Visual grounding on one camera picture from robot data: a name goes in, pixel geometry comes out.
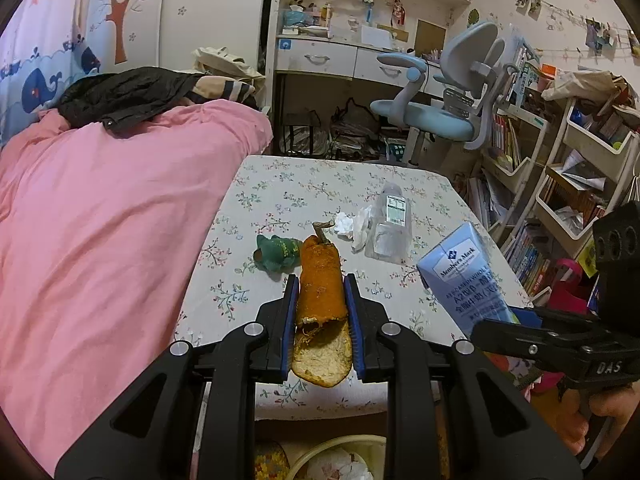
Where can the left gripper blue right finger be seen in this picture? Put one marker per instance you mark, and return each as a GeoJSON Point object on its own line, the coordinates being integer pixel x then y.
{"type": "Point", "coordinates": [353, 303]}

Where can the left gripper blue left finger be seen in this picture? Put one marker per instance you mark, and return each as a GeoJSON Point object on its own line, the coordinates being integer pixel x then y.
{"type": "Point", "coordinates": [288, 326]}

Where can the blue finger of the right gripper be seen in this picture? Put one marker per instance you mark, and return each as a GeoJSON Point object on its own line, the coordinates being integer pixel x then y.
{"type": "Point", "coordinates": [553, 339]}

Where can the green plush toy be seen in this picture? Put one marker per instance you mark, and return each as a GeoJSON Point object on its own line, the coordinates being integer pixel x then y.
{"type": "Point", "coordinates": [277, 254]}

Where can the small white tissue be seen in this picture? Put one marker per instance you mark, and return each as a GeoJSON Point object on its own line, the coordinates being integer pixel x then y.
{"type": "Point", "coordinates": [354, 228]}

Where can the clear plastic bottle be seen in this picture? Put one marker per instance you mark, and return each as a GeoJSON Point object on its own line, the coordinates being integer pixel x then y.
{"type": "Point", "coordinates": [390, 232]}

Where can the blue milk carton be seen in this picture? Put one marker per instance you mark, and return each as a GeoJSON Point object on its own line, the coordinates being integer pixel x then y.
{"type": "Point", "coordinates": [458, 274]}

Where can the yellow trash bin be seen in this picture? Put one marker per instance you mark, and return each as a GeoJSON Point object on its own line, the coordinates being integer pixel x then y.
{"type": "Point", "coordinates": [361, 456]}

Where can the magenta bag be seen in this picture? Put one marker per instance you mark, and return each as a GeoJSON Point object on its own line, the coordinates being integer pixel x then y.
{"type": "Point", "coordinates": [567, 294]}

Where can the white bookshelf cart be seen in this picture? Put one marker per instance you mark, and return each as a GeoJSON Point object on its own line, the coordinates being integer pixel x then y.
{"type": "Point", "coordinates": [560, 156]}

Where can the pink bed blanket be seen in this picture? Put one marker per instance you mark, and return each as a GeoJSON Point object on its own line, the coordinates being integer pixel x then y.
{"type": "Point", "coordinates": [99, 237]}

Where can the striped beige pillow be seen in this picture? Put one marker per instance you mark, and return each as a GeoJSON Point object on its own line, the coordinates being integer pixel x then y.
{"type": "Point", "coordinates": [209, 88]}

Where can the blue grey desk chair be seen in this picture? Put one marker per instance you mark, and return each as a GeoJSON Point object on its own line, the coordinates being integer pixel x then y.
{"type": "Point", "coordinates": [472, 74]}

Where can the beige tote bag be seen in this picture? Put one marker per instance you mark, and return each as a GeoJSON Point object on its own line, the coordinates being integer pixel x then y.
{"type": "Point", "coordinates": [220, 62]}

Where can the black jacket on bed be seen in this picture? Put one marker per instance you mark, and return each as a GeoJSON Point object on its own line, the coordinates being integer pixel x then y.
{"type": "Point", "coordinates": [122, 101]}

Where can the white desk with drawers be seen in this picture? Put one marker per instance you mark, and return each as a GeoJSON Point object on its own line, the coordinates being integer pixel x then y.
{"type": "Point", "coordinates": [323, 54]}

